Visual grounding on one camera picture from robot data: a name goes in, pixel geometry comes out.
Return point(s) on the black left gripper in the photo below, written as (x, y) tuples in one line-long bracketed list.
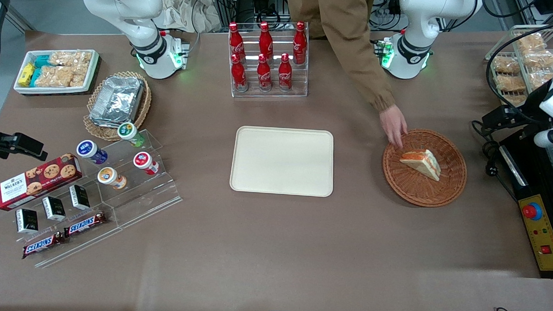
[(530, 107)]

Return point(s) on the triangular sandwich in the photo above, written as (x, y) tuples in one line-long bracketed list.
[(424, 164)]

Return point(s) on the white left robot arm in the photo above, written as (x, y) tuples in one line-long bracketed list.
[(411, 45)]

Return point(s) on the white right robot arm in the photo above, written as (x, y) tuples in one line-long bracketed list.
[(143, 12)]

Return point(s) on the white rectangular snack tray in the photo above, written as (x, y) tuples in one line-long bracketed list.
[(90, 75)]

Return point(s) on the round brown wicker basket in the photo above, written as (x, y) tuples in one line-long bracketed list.
[(422, 190)]

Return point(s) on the light wicker basket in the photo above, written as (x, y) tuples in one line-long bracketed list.
[(145, 105)]

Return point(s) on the cream plastic tray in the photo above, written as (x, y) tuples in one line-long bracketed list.
[(282, 161)]

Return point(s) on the bare person hand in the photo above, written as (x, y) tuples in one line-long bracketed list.
[(394, 125)]

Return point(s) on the bagged crispy snack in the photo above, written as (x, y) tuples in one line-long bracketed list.
[(515, 99), (530, 42), (511, 83), (541, 78), (541, 59), (507, 65)]

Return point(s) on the red Walkers cookie box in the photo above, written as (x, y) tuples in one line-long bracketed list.
[(36, 181)]

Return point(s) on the blue lid yoghurt bottle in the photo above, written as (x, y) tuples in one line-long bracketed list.
[(89, 150)]

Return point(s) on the small black box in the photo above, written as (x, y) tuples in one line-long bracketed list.
[(79, 197), (26, 221), (54, 208)]

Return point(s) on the teal snack packet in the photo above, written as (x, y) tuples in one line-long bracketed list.
[(35, 75), (42, 61)]

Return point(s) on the yellow snack packet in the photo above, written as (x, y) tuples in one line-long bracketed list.
[(26, 74)]

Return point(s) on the black countertop appliance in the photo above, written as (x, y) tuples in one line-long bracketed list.
[(540, 178)]

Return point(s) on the clear rice cracker bag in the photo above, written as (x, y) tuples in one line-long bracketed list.
[(79, 77), (54, 76), (70, 58)]

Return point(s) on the orange lid yoghurt bottle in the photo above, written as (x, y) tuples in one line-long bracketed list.
[(108, 176)]

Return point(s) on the Snickers chocolate bar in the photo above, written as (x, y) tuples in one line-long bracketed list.
[(43, 245), (84, 224)]

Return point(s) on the green lid yoghurt bottle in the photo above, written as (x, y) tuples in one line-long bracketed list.
[(128, 132)]

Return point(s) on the red emergency stop button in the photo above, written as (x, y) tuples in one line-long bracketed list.
[(532, 211)]

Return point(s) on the stacked aluminium foil trays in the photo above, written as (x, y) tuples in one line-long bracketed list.
[(117, 99)]

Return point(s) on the red lid yoghurt bottle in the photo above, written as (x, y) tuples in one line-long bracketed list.
[(144, 161)]

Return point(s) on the clear acrylic stepped display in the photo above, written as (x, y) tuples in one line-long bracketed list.
[(146, 192)]

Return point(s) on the yellow control panel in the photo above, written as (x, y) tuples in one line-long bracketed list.
[(545, 238)]

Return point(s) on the crumpled beige bag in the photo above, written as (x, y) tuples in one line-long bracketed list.
[(185, 12)]

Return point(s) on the red cola bottle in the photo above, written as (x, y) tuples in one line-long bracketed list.
[(236, 40), (238, 75), (264, 74), (285, 74), (299, 43), (266, 39)]

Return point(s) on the brown jacket torso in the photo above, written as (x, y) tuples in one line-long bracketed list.
[(304, 9)]

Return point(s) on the clear acrylic bottle rack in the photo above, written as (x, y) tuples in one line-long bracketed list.
[(269, 94)]

